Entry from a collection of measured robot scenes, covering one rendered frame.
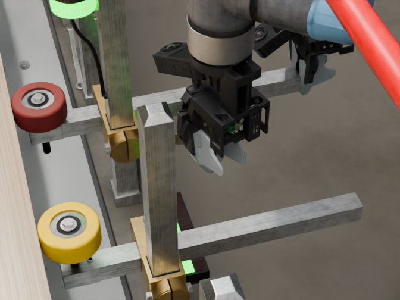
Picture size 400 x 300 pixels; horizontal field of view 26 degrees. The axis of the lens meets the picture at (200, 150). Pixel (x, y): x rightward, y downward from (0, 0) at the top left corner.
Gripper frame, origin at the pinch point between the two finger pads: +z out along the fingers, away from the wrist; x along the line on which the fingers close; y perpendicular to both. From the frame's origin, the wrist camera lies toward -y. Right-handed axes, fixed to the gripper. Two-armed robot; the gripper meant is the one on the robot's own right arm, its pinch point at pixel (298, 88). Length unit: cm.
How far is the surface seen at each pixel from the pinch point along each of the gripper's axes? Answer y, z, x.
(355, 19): -36, -83, -84
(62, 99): -38.1, -9.2, -1.3
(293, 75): -1.4, -3.8, -0.7
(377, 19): -35, -83, -84
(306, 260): 17, 83, 24
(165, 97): -22.5, -4.2, -0.2
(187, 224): -23.0, 11.6, -13.0
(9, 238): -49, -9, -25
